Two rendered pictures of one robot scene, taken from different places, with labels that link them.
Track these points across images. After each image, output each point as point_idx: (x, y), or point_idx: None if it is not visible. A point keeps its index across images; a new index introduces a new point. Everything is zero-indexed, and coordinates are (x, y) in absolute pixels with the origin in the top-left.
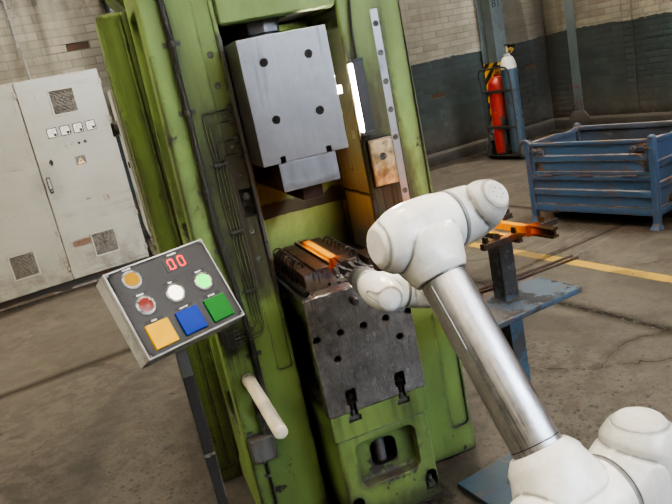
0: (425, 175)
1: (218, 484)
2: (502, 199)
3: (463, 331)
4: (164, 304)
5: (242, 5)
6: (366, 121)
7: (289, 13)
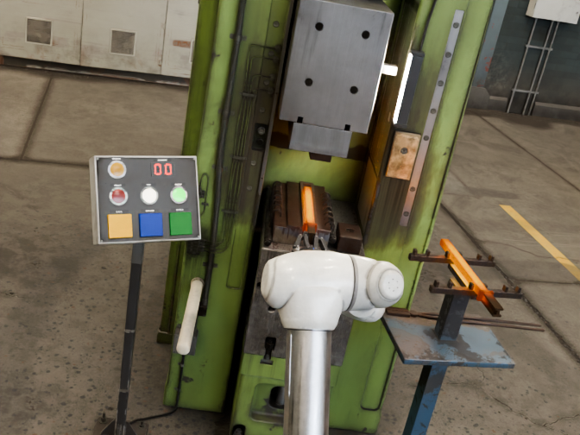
0: (439, 185)
1: (127, 356)
2: (393, 293)
3: (293, 385)
4: (134, 202)
5: None
6: (401, 114)
7: None
